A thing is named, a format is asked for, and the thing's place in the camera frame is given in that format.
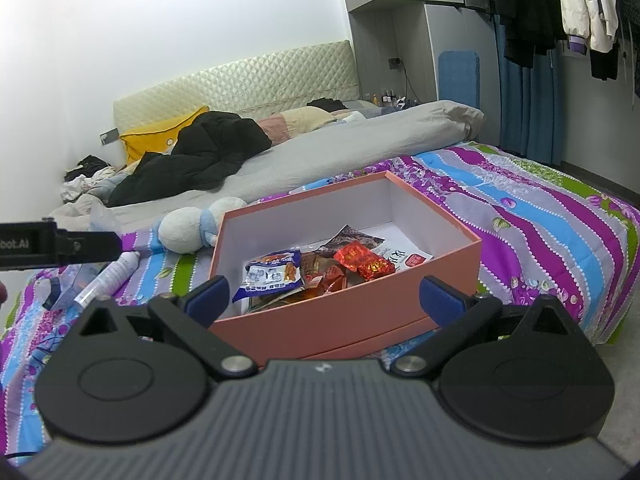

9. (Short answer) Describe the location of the pink cardboard box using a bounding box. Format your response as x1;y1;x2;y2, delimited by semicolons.
207;170;483;368

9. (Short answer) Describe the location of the heap of white black clothes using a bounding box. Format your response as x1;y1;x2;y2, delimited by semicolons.
61;155;131;203

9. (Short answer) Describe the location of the yellow pillow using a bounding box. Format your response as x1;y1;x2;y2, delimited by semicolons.
119;105;211;165

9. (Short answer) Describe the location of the brown white packet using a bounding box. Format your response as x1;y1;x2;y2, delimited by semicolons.
320;225;386;256

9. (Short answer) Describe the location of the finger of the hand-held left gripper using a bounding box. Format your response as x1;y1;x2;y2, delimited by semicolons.
55;230;124;265

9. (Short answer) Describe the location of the grey duvet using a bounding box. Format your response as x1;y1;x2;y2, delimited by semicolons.
50;100;486;233

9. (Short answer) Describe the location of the black clothing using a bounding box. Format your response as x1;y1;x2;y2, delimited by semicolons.
306;97;348;112

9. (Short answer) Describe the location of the blue padded board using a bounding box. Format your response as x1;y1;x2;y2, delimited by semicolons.
437;50;481;111

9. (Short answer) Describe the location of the dark red packet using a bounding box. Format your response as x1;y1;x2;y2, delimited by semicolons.
300;252;351;297

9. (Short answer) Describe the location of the blue curtain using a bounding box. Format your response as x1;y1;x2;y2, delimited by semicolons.
492;15;568;166

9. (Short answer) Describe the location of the blue white packet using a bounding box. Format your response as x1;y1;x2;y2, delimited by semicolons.
232;249;303;303

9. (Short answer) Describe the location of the cream quilted headboard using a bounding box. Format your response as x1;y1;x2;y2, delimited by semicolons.
112;40;361;148

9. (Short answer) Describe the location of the grey wardrobe cabinet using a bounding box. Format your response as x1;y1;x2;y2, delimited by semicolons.
336;0;493;111

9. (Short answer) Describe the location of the group of small bottles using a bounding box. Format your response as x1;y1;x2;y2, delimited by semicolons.
367;91;408;108

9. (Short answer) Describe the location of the light grey pillow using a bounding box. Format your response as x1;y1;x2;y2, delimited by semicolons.
345;100;381;121

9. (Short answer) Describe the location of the black jacket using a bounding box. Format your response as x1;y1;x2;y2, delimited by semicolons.
107;111;273;207

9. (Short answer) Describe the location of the white spray bottle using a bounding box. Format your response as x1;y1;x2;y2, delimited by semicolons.
74;251;142;308

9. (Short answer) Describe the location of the row of hanging clothes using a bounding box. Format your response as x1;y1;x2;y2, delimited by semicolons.
452;0;640;96

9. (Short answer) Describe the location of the white packet red label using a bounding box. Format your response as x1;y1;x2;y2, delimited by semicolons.
387;247;433;273

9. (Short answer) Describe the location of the green foil packet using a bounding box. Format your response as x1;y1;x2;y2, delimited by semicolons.
247;290;308;315

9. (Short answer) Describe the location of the white blue plush toy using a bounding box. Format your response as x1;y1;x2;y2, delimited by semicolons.
150;197;248;253

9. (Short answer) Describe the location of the pink beige pillow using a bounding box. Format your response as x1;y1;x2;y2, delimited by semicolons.
257;106;336;142

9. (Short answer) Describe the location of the purple floral bed sheet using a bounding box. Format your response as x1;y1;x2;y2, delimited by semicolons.
0;140;640;453

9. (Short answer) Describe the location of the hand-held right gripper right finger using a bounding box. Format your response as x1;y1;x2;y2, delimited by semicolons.
390;275;571;379

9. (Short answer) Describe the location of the grey blue clothing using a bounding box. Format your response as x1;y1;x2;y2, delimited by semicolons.
92;170;133;201

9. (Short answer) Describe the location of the red foil candy packet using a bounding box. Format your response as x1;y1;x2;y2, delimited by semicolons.
334;241;396;281

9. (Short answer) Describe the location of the clear plastic pouch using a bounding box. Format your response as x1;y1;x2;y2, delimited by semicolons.
42;205;123;311

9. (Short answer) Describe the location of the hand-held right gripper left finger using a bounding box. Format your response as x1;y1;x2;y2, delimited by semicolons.
75;276;257;382

